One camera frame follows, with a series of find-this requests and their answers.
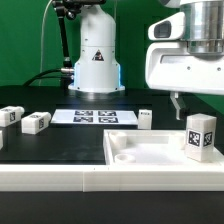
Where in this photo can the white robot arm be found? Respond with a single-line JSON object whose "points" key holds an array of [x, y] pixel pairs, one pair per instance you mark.
{"points": [[97, 72]]}

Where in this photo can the white U-shaped fence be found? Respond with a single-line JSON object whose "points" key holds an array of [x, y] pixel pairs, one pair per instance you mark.
{"points": [[83, 178]]}

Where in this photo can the white tag sheet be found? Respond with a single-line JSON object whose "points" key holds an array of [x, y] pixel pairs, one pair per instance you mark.
{"points": [[95, 117]]}

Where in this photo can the small white tagged block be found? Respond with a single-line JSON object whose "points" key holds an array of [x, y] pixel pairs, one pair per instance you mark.
{"points": [[145, 119]]}

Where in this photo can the white square table top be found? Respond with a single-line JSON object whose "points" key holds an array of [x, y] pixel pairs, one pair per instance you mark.
{"points": [[151, 147]]}

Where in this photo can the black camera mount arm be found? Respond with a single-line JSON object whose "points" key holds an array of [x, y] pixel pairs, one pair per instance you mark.
{"points": [[69, 9]]}

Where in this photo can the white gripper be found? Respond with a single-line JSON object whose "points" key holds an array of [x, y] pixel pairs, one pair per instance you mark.
{"points": [[169, 66]]}

